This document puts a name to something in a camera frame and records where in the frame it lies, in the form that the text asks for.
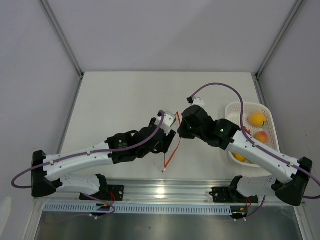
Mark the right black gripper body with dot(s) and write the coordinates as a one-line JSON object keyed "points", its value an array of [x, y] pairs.
{"points": [[186, 132]]}

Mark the orange fruit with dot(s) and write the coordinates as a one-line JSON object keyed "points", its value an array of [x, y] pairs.
{"points": [[257, 119]]}

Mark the peach fruit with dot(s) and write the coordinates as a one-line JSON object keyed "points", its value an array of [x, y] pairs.
{"points": [[262, 137]]}

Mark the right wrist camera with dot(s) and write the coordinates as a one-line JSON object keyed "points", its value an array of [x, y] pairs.
{"points": [[196, 101]]}

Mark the slotted white cable duct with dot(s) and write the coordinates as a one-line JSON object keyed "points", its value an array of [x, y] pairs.
{"points": [[133, 208]]}

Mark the right aluminium frame post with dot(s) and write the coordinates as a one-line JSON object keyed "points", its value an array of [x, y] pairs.
{"points": [[280, 37]]}

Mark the white perforated plastic basket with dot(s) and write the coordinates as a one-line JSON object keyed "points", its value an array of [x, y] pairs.
{"points": [[233, 111]]}

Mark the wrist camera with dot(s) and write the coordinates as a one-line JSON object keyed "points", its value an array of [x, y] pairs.
{"points": [[168, 120], [196, 101]]}

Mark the aluminium mounting rail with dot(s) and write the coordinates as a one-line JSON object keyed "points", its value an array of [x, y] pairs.
{"points": [[160, 189]]}

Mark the aluminium frame post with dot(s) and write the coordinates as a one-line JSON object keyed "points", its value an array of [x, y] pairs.
{"points": [[280, 37], [53, 21]]}

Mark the left aluminium frame post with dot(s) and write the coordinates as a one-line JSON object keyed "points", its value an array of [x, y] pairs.
{"points": [[53, 21]]}

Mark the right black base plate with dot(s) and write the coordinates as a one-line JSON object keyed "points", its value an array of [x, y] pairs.
{"points": [[221, 194]]}

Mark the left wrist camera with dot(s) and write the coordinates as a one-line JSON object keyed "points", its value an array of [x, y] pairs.
{"points": [[168, 120]]}

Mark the red grape bunch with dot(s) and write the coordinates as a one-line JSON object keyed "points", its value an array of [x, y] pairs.
{"points": [[248, 131]]}

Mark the yellow green mango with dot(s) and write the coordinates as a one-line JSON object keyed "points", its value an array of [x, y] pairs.
{"points": [[239, 157]]}

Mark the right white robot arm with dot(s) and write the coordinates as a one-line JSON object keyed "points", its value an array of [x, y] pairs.
{"points": [[288, 177]]}

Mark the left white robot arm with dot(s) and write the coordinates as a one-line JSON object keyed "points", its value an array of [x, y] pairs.
{"points": [[55, 173]]}

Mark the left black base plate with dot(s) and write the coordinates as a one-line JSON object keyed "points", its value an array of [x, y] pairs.
{"points": [[110, 193]]}

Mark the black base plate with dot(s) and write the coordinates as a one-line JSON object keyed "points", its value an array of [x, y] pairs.
{"points": [[221, 194], [110, 193]]}

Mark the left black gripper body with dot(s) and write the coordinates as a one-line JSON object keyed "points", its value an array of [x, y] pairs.
{"points": [[162, 146]]}

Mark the white cauliflower with leaves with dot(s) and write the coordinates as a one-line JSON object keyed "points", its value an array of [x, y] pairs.
{"points": [[247, 161]]}

